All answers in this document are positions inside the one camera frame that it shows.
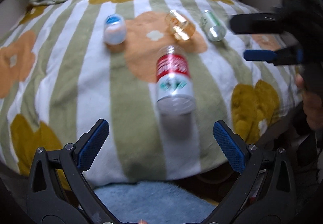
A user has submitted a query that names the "red-labelled clear plastic cup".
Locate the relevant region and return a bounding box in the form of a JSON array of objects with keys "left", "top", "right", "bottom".
[{"left": 156, "top": 44, "right": 196, "bottom": 115}]

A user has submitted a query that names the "person's right hand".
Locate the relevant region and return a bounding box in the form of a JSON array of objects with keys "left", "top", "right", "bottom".
[{"left": 296, "top": 74, "right": 323, "bottom": 131}]

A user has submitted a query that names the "green-labelled clear plastic cup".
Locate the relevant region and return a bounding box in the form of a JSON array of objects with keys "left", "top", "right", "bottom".
[{"left": 200, "top": 10, "right": 226, "bottom": 42}]

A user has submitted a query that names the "amber transparent plastic cup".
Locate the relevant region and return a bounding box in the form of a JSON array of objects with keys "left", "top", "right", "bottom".
[{"left": 165, "top": 9, "right": 196, "bottom": 41}]

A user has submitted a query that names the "striped floral fleece blanket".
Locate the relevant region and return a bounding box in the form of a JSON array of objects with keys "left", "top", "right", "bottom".
[{"left": 1, "top": 0, "right": 301, "bottom": 186}]

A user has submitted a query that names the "light blue fluffy garment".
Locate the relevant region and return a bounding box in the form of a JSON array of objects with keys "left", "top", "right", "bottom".
[{"left": 94, "top": 182, "right": 215, "bottom": 223}]

